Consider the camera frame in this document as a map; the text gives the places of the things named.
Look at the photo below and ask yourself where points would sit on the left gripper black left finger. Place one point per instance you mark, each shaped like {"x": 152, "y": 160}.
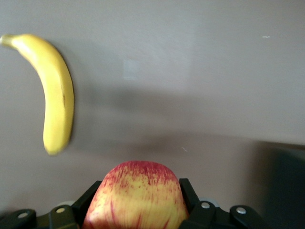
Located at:
{"x": 69, "y": 217}

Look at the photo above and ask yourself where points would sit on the red yellow apple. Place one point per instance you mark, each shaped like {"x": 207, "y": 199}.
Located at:
{"x": 135, "y": 198}

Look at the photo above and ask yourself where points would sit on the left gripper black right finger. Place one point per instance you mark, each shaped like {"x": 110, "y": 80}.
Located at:
{"x": 202, "y": 214}

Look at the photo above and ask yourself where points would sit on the yellow banana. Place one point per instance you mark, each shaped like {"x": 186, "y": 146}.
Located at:
{"x": 57, "y": 95}

